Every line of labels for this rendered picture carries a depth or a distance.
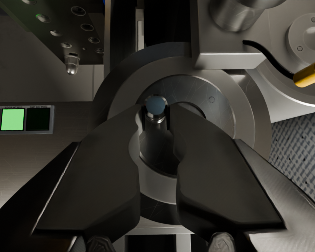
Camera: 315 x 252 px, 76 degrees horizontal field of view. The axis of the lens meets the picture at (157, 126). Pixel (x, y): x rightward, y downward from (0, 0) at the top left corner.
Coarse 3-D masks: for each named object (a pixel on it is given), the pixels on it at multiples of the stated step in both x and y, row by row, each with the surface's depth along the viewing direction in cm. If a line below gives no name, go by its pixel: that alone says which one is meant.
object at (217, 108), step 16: (160, 80) 15; (176, 80) 15; (192, 80) 15; (144, 96) 14; (176, 96) 14; (192, 96) 14; (208, 96) 14; (224, 96) 14; (208, 112) 14; (224, 112) 14; (160, 128) 14; (224, 128) 14; (144, 144) 14; (160, 144) 14; (144, 160) 14; (160, 160) 14; (176, 160) 14; (176, 176) 14
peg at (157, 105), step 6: (150, 96) 12; (156, 96) 12; (162, 96) 12; (144, 102) 12; (150, 102) 11; (156, 102) 11; (162, 102) 11; (144, 108) 12; (150, 108) 11; (156, 108) 11; (162, 108) 11; (150, 114) 11; (156, 114) 11; (162, 114) 11; (150, 120) 13; (156, 120) 12; (162, 120) 14
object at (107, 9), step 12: (108, 0) 18; (120, 0) 24; (108, 12) 18; (120, 12) 23; (108, 24) 18; (120, 24) 23; (108, 36) 18; (120, 36) 23; (132, 36) 37; (108, 48) 17; (120, 48) 23; (132, 48) 36; (108, 60) 17; (120, 60) 23; (108, 72) 17
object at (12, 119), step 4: (4, 112) 49; (8, 112) 49; (12, 112) 49; (16, 112) 49; (20, 112) 49; (4, 116) 48; (8, 116) 48; (12, 116) 48; (16, 116) 48; (20, 116) 48; (4, 120) 48; (8, 120) 48; (12, 120) 48; (16, 120) 48; (20, 120) 48; (4, 124) 48; (8, 124) 48; (12, 124) 48; (16, 124) 48; (20, 124) 48; (4, 128) 48; (8, 128) 48; (12, 128) 48; (16, 128) 48; (20, 128) 48
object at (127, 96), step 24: (144, 72) 16; (168, 72) 16; (192, 72) 16; (216, 72) 16; (120, 96) 16; (240, 96) 16; (240, 120) 16; (144, 168) 15; (144, 192) 15; (168, 192) 15
